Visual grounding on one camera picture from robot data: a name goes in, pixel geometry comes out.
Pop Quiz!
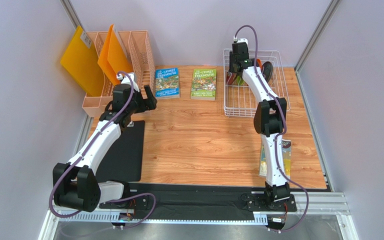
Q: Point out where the red floral plate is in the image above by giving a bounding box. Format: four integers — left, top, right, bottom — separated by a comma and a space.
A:
226, 72, 241, 86

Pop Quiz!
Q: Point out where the green plate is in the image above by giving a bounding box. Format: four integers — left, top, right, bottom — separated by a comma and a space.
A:
236, 77, 245, 86

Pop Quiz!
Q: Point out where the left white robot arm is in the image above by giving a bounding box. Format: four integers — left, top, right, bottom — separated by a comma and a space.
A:
49, 83, 158, 215

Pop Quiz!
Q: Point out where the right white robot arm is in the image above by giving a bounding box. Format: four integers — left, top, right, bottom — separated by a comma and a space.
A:
229, 40, 290, 203

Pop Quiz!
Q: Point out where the orange plate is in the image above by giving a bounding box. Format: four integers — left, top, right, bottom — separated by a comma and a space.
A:
255, 58, 263, 72

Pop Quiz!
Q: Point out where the blue treehouse book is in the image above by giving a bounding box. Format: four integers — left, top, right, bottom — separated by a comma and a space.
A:
155, 67, 180, 99

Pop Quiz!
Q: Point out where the dark brown plate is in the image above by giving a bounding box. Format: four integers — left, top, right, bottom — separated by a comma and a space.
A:
261, 61, 274, 83

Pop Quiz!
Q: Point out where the orange folder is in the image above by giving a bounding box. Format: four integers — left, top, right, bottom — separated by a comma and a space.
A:
97, 24, 134, 86

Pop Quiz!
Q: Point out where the green treehouse book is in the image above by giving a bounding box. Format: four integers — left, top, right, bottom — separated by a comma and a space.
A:
190, 68, 217, 101

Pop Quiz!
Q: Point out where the yellow folder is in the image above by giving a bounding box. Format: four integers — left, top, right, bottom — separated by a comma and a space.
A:
60, 26, 104, 97

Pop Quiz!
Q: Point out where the pink plastic file organizer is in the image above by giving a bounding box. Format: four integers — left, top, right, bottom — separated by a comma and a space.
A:
82, 30, 156, 118

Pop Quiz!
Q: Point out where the black clipboard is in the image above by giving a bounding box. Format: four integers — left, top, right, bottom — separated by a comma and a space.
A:
96, 120, 146, 183

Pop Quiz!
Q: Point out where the black base mat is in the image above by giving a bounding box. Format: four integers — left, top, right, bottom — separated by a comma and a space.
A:
98, 181, 298, 221

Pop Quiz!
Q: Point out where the yellow illustrated book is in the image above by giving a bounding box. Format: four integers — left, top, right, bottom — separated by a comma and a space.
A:
258, 139, 292, 178

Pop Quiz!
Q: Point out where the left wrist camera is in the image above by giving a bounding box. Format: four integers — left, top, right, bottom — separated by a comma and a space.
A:
116, 72, 139, 90

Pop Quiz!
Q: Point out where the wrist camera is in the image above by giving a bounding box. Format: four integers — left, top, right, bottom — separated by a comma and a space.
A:
233, 37, 249, 44
116, 72, 139, 90

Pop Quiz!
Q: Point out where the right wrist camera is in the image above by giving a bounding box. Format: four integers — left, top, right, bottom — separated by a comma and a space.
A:
233, 37, 249, 44

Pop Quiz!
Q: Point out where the white wire dish rack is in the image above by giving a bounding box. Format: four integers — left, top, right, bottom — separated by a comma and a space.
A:
223, 48, 291, 118

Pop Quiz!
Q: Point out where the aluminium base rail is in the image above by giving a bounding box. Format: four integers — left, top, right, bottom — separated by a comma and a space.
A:
39, 190, 358, 240

